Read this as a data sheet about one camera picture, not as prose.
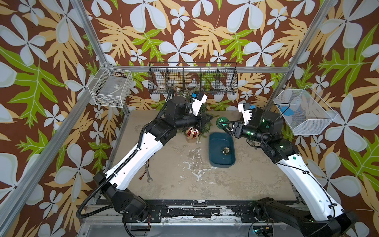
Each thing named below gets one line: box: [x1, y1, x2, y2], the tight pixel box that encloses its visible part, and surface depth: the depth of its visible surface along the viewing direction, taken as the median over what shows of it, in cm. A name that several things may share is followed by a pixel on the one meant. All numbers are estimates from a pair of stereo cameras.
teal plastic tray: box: [208, 132, 236, 168], surface depth 97 cm
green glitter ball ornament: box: [216, 116, 230, 130], surface depth 63 cm
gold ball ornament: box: [222, 146, 231, 156], surface depth 95 cm
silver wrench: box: [144, 162, 153, 184], surface depth 89 cm
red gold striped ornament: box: [185, 126, 201, 139], surface depth 72 cm
